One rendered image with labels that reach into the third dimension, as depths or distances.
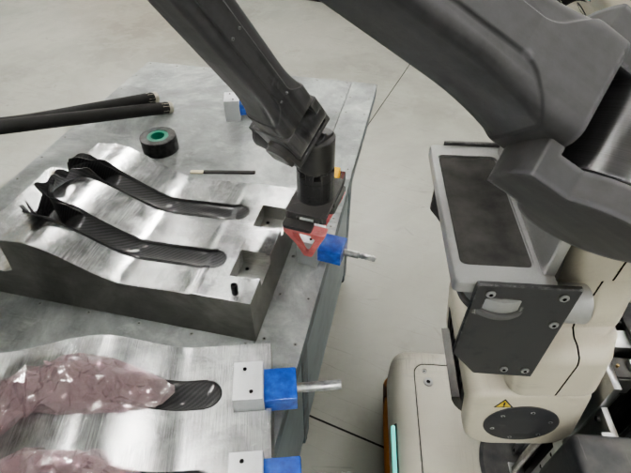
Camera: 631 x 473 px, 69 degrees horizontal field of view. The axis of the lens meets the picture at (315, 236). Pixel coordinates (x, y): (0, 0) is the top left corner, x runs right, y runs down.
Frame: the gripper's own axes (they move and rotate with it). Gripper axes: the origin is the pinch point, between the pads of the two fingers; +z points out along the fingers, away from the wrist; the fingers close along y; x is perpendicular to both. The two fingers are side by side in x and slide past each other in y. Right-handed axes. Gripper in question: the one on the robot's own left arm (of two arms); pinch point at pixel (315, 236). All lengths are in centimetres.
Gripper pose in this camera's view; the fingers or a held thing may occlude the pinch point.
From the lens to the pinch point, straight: 78.3
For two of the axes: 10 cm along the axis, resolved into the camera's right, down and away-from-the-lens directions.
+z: 0.0, 7.2, 6.9
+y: -3.2, 6.6, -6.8
